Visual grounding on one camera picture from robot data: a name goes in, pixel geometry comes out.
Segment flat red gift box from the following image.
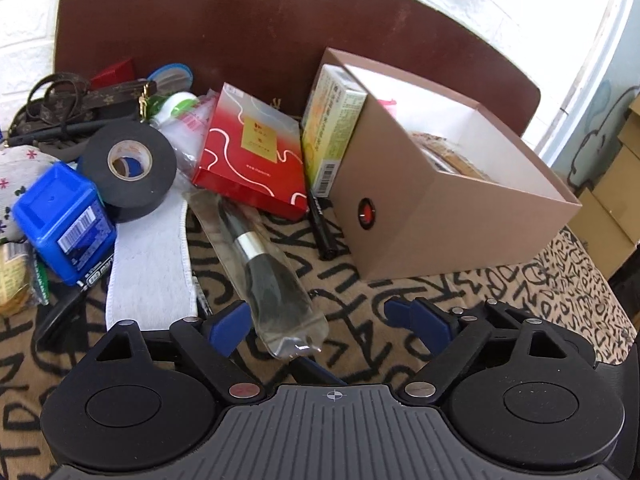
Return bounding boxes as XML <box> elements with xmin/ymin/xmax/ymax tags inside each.
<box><xmin>191</xmin><ymin>82</ymin><xmax>308</xmax><ymax>222</ymax></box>

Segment clear snack packet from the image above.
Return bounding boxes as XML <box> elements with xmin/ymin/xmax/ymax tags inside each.
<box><xmin>0</xmin><ymin>242</ymin><xmax>48</xmax><ymax>317</ymax></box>

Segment pink-brown cardboard box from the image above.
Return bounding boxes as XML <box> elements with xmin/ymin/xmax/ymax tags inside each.
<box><xmin>312</xmin><ymin>47</ymin><xmax>583</xmax><ymax>281</ymax></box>

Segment yellow-green carton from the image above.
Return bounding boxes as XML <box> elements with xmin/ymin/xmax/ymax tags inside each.
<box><xmin>300</xmin><ymin>63</ymin><xmax>368</xmax><ymax>198</ymax></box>

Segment black plastic comb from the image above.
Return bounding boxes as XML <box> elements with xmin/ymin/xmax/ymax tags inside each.
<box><xmin>7</xmin><ymin>119</ymin><xmax>101</xmax><ymax>162</ymax></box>

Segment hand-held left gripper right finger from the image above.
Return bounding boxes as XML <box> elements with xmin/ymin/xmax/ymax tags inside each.
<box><xmin>384</xmin><ymin>296</ymin><xmax>597</xmax><ymax>405</ymax></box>

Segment black tape roll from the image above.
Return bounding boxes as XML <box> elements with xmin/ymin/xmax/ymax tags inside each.
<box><xmin>80</xmin><ymin>120</ymin><xmax>178</xmax><ymax>224</ymax></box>

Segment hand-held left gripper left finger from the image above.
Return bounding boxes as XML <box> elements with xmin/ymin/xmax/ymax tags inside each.
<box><xmin>94</xmin><ymin>301</ymin><xmax>266</xmax><ymax>404</ymax></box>

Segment blue plastic box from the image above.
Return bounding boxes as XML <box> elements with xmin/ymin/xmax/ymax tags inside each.
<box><xmin>12</xmin><ymin>161</ymin><xmax>117</xmax><ymax>286</ymax></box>

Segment brown headboard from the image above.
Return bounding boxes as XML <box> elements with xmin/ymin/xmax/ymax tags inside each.
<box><xmin>52</xmin><ymin>0</ymin><xmax>542</xmax><ymax>136</ymax></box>

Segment blue round lid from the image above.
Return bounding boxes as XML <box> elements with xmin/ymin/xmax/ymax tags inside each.
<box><xmin>147</xmin><ymin>62</ymin><xmax>193</xmax><ymax>95</ymax></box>

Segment plain black marker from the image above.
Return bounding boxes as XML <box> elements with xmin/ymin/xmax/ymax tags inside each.
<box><xmin>306</xmin><ymin>189</ymin><xmax>347</xmax><ymax>262</ymax></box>

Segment brown packet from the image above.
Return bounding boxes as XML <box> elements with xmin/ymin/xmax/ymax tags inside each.
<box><xmin>410</xmin><ymin>131</ymin><xmax>496</xmax><ymax>181</ymax></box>

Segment makeup brush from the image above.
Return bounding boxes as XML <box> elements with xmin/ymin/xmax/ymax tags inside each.
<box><xmin>187</xmin><ymin>190</ymin><xmax>328</xmax><ymax>359</ymax></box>

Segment brown cardboard box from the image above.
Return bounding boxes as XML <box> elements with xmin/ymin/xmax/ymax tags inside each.
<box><xmin>617</xmin><ymin>107</ymin><xmax>640</xmax><ymax>161</ymax></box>
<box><xmin>570</xmin><ymin>150</ymin><xmax>640</xmax><ymax>281</ymax></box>

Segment brown monogram strap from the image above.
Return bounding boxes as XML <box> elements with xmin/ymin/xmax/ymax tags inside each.
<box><xmin>12</xmin><ymin>72</ymin><xmax>161</xmax><ymax>143</ymax></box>

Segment tan letter-printed blanket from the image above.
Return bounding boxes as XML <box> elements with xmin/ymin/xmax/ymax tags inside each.
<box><xmin>0</xmin><ymin>205</ymin><xmax>638</xmax><ymax>466</ymax></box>

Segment small red box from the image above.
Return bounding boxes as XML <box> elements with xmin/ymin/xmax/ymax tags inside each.
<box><xmin>90</xmin><ymin>58</ymin><xmax>137</xmax><ymax>92</ymax></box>

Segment white insole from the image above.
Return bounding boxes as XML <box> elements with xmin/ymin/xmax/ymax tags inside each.
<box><xmin>105</xmin><ymin>192</ymin><xmax>201</xmax><ymax>331</ymax></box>

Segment white floral pouch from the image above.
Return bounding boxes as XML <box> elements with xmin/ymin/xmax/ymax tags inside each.
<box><xmin>0</xmin><ymin>144</ymin><xmax>63</xmax><ymax>243</ymax></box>

